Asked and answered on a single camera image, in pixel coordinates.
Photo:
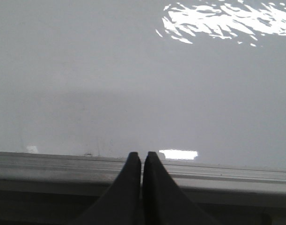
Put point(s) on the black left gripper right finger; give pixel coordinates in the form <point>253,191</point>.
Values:
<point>163,200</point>

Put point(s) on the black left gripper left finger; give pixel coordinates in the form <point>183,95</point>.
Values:
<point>118,205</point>

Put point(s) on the white glossy whiteboard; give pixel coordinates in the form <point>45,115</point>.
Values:
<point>203,79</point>

